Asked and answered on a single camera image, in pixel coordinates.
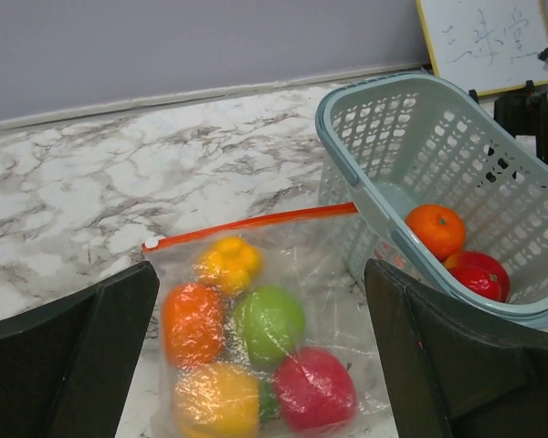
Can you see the small whiteboard wooden frame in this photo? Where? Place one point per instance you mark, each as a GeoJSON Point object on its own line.
{"type": "Point", "coordinates": [489, 46]}

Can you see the blue white plastic basket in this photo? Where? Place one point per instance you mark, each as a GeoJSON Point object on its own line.
{"type": "Point", "coordinates": [397, 142]}

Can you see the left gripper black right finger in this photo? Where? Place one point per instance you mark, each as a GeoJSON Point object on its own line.
{"type": "Point", "coordinates": [452, 370]}

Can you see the red toy apple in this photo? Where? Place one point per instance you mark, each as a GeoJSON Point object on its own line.
{"type": "Point", "coordinates": [481, 274]}
{"type": "Point", "coordinates": [314, 391]}

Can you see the yellow orange toy peach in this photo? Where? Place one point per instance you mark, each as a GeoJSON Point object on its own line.
{"type": "Point", "coordinates": [216, 400]}

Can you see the yellow toy bell pepper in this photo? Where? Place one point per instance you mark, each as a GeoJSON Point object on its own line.
{"type": "Point", "coordinates": [231, 264]}

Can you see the green toy apple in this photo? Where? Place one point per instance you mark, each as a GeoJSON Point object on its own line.
{"type": "Point", "coordinates": [270, 323]}

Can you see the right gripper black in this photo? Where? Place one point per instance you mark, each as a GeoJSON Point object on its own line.
{"type": "Point", "coordinates": [524, 112]}

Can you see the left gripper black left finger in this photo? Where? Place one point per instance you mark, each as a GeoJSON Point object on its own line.
{"type": "Point", "coordinates": [66, 367]}

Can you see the orange toy tangerine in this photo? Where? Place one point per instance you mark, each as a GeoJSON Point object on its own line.
{"type": "Point", "coordinates": [439, 228]}

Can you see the clear zip bag orange zipper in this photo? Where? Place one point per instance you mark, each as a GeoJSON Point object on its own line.
{"type": "Point", "coordinates": [301, 251]}

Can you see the orange toy persimmon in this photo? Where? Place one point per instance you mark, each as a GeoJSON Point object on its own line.
{"type": "Point", "coordinates": [192, 317]}

